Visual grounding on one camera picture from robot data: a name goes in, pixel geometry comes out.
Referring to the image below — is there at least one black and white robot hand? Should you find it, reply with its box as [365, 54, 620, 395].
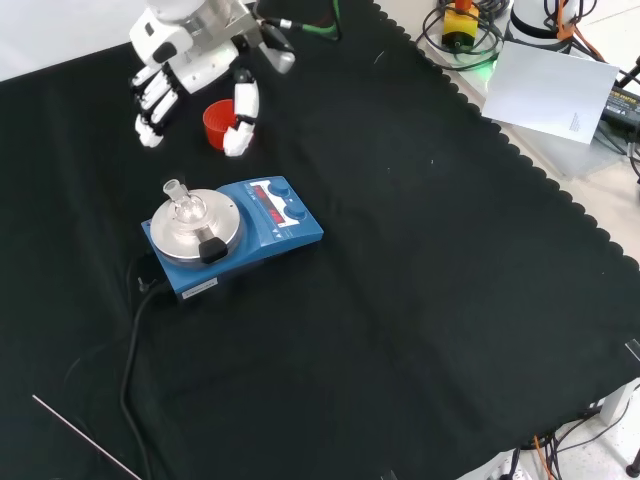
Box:
[129, 9, 262, 159]

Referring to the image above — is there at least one heater with blue base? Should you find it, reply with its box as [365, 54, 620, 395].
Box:
[140, 174, 325, 304]

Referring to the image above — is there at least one red ribbed plastic cup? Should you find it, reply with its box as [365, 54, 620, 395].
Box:
[202, 98, 242, 152]

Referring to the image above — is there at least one clear round-bottom glass flask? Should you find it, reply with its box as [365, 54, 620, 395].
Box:
[163, 178, 207, 227]

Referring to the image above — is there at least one black knob block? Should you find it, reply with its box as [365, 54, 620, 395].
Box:
[196, 231, 227, 265]

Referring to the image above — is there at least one yellow stop button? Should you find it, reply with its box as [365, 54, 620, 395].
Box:
[441, 0, 485, 52]

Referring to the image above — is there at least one black cloth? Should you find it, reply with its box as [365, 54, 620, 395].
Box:
[0, 0, 640, 480]

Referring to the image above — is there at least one pale board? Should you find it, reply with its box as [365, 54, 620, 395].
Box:
[481, 40, 622, 147]

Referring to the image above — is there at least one thin glass rod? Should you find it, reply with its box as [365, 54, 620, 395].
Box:
[31, 394, 144, 480]

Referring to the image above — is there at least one black power adapter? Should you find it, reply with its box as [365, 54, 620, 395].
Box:
[599, 82, 640, 132]

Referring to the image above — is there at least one white table leg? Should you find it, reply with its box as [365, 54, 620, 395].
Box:
[598, 378, 640, 427]

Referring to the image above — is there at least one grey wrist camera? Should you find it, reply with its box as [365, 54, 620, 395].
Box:
[257, 23, 297, 75]

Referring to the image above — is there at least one black heater power cable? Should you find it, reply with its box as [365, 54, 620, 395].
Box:
[119, 254, 177, 480]

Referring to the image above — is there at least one orange cable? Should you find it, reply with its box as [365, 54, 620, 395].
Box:
[548, 0, 607, 64]

